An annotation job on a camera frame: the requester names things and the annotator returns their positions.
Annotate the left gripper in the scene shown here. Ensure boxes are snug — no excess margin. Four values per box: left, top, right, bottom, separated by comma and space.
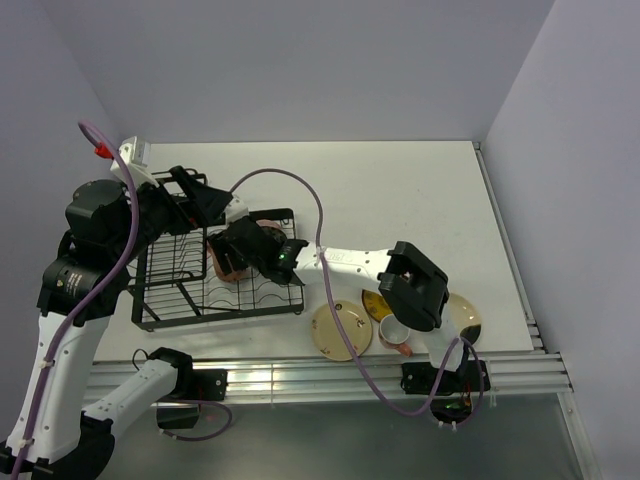
110, 164, 231, 263

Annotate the orange floral mug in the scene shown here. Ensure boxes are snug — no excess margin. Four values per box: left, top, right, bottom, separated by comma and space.
208, 246, 249, 283

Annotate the patterned ceramic bowl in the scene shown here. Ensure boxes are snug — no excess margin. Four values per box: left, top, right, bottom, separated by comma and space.
256, 219, 287, 242

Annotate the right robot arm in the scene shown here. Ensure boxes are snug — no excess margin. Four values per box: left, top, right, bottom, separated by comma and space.
207, 216, 468, 390

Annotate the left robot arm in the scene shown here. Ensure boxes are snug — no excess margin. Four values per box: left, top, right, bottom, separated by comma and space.
1, 167, 233, 479

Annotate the cream plate with flowers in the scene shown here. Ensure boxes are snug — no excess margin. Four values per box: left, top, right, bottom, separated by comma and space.
309, 299, 375, 362

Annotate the yellow black patterned plate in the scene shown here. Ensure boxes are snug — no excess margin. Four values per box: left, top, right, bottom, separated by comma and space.
361, 290, 392, 322

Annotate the orange mug near edge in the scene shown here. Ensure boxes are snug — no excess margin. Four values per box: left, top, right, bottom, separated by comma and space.
378, 314, 413, 357

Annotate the cream plate with branch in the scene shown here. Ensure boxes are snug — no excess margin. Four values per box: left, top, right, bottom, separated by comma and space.
446, 292, 482, 345

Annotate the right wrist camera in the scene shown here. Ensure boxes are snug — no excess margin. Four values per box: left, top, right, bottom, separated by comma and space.
224, 196, 249, 225

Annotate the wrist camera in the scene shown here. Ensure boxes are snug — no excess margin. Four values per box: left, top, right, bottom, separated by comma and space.
118, 136, 159, 188
224, 196, 249, 225

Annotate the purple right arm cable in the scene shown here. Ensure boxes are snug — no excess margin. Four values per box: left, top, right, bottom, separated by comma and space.
229, 168, 486, 427

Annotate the black wire dish rack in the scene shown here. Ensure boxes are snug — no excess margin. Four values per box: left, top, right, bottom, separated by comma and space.
127, 169, 306, 332

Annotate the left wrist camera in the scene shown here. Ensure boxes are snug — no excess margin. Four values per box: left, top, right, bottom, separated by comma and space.
118, 136, 159, 188

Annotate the aluminium table edge rail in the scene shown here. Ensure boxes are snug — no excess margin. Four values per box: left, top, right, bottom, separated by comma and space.
83, 351, 573, 405

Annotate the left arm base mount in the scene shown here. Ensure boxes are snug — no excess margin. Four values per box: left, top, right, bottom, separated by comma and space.
156, 369, 228, 430

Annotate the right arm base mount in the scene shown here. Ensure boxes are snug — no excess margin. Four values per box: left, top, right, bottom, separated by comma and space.
400, 361, 491, 426

